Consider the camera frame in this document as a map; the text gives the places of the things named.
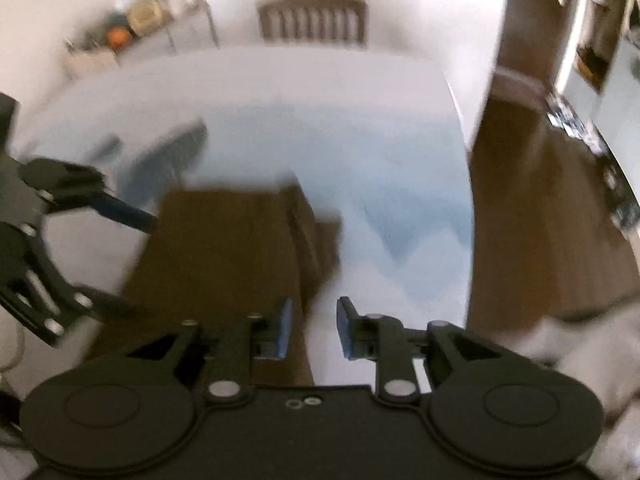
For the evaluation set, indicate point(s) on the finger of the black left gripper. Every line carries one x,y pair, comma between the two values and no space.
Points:
114,209
107,304

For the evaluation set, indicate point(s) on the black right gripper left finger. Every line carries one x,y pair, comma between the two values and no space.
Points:
131,408

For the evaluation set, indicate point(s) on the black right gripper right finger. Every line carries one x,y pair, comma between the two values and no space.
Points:
487,404

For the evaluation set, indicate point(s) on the brown garment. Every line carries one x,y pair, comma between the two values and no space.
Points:
217,256

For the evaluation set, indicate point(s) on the white blue table cloth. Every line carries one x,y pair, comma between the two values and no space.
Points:
372,138

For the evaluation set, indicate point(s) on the wooden slatted chair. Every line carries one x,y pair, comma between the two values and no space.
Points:
339,22

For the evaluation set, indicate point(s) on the white sneakers pile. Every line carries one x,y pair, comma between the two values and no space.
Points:
562,115

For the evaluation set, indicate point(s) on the white cabinet run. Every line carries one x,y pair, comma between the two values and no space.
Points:
603,84

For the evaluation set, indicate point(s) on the brown wooden door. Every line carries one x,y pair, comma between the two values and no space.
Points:
534,37

